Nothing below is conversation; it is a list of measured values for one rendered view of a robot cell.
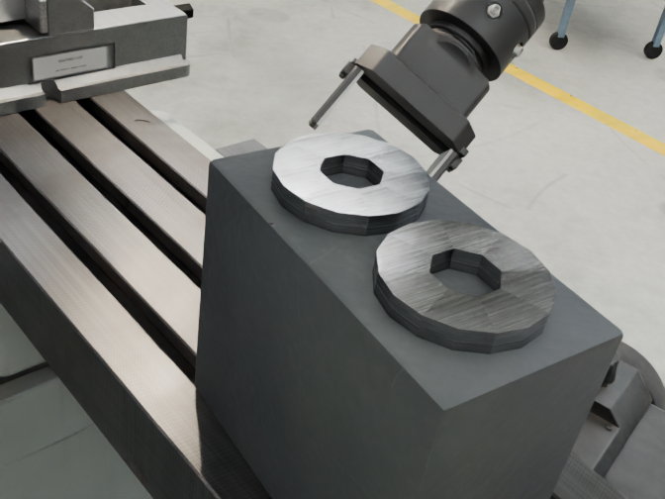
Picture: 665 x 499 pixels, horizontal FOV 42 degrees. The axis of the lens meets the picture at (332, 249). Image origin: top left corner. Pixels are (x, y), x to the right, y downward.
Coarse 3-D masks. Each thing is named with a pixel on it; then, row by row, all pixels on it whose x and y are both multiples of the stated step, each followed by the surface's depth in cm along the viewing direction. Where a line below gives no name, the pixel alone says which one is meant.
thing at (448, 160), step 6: (450, 150) 73; (438, 156) 76; (444, 156) 73; (450, 156) 73; (456, 156) 73; (438, 162) 73; (444, 162) 73; (450, 162) 73; (456, 162) 74; (432, 168) 74; (438, 168) 73; (444, 168) 73; (450, 168) 74; (432, 174) 73; (438, 174) 73
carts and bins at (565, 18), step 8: (568, 0) 374; (568, 8) 376; (664, 8) 383; (568, 16) 378; (664, 16) 383; (560, 24) 381; (664, 24) 385; (560, 32) 382; (656, 32) 389; (664, 32) 387; (552, 40) 384; (560, 40) 385; (656, 40) 389; (552, 48) 387; (560, 48) 387; (648, 48) 392; (656, 48) 392; (648, 56) 394; (656, 56) 395
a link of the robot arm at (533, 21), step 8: (512, 0) 72; (520, 0) 72; (528, 0) 73; (536, 0) 73; (544, 0) 77; (520, 8) 72; (528, 8) 73; (536, 8) 73; (544, 8) 74; (528, 16) 73; (536, 16) 74; (544, 16) 75; (528, 24) 73; (536, 24) 74; (528, 32) 74; (528, 40) 76
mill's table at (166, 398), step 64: (0, 128) 85; (64, 128) 87; (128, 128) 89; (0, 192) 76; (64, 192) 78; (128, 192) 79; (192, 192) 82; (0, 256) 72; (64, 256) 70; (128, 256) 72; (192, 256) 73; (64, 320) 65; (128, 320) 65; (192, 320) 66; (64, 384) 70; (128, 384) 60; (192, 384) 61; (128, 448) 63; (192, 448) 56
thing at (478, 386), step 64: (256, 192) 48; (320, 192) 46; (384, 192) 47; (448, 192) 51; (256, 256) 48; (320, 256) 44; (384, 256) 42; (448, 256) 44; (512, 256) 44; (256, 320) 49; (320, 320) 43; (384, 320) 40; (448, 320) 39; (512, 320) 40; (576, 320) 42; (256, 384) 52; (320, 384) 45; (384, 384) 40; (448, 384) 38; (512, 384) 38; (576, 384) 42; (256, 448) 54; (320, 448) 46; (384, 448) 41; (448, 448) 38; (512, 448) 42
